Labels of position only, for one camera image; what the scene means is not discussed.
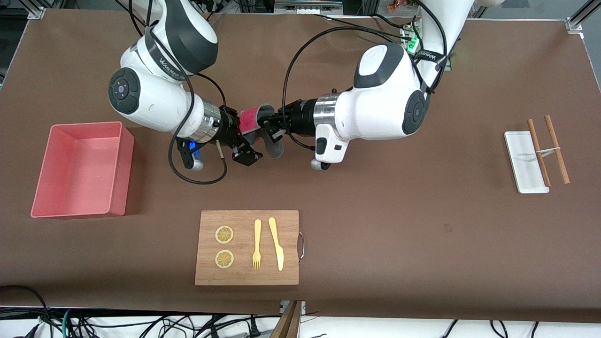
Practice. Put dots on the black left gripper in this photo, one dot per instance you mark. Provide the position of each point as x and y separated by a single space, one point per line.
302 115

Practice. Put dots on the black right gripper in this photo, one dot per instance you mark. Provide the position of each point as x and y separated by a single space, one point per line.
229 128

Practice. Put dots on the grey and pink cloth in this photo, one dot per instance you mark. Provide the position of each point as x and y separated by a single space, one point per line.
251 122

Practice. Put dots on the yellow plastic fork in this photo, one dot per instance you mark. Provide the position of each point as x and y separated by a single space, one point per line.
257 234

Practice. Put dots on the lemon slice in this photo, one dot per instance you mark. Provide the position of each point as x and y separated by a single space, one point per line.
224 234
224 259

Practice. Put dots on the yellow plastic knife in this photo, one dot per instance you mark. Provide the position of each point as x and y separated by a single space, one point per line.
276 239

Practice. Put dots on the wooden cutting board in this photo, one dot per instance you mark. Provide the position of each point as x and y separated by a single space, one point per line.
246 277

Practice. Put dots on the grey power strip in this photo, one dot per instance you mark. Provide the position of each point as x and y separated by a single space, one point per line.
307 7

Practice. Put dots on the pink plastic bin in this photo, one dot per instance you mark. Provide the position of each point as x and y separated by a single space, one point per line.
80 173

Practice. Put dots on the wooden plank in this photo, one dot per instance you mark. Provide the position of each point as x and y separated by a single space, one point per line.
287 324

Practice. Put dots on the white rectangular tray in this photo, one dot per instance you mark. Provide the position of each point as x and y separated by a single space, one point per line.
521 159

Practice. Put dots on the brown wooden stick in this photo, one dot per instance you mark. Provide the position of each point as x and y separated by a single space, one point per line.
537 150
556 148

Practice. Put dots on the thin white band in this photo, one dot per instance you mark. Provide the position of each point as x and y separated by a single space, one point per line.
549 150

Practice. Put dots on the small metal bracket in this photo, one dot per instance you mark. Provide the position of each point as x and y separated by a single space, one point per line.
283 307

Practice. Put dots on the aluminium frame corner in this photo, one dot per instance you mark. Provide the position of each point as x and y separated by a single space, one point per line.
575 24
35 10

